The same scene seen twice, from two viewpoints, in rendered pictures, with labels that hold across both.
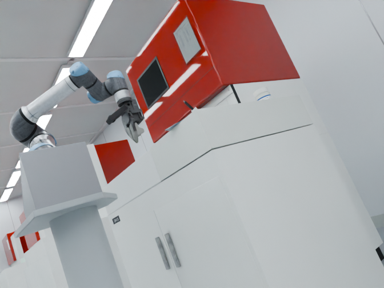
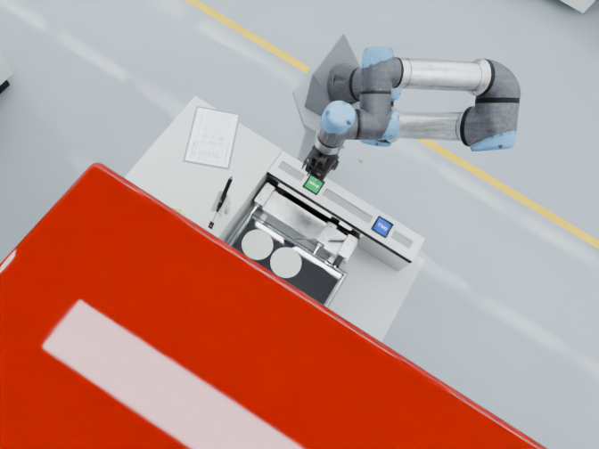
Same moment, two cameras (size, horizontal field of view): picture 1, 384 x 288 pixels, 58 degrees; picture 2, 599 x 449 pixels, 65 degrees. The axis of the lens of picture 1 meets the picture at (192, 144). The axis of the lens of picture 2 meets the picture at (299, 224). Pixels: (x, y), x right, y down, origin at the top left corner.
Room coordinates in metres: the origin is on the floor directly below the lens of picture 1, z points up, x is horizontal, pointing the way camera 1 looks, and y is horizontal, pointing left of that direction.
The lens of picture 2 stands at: (2.06, -0.18, 2.35)
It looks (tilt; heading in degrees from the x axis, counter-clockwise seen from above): 69 degrees down; 141
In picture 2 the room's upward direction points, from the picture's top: 22 degrees clockwise
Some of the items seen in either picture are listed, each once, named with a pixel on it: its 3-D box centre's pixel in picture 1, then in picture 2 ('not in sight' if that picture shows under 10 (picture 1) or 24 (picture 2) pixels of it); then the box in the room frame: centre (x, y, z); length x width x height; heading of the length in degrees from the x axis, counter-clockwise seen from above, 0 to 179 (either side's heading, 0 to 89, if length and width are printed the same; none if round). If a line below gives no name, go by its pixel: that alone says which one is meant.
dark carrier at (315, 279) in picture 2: not in sight; (267, 290); (1.81, -0.01, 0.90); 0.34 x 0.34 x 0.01; 40
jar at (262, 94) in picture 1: (264, 99); not in sight; (1.55, -0.39, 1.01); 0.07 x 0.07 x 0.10
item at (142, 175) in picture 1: (136, 182); (341, 212); (1.62, 0.31, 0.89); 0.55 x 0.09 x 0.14; 40
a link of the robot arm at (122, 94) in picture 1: (123, 98); (330, 140); (1.54, 0.22, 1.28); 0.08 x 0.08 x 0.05
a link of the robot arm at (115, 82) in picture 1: (116, 83); (337, 124); (1.54, 0.22, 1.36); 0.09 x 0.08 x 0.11; 76
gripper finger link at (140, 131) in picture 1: (138, 131); not in sight; (1.53, 0.21, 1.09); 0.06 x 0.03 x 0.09; 129
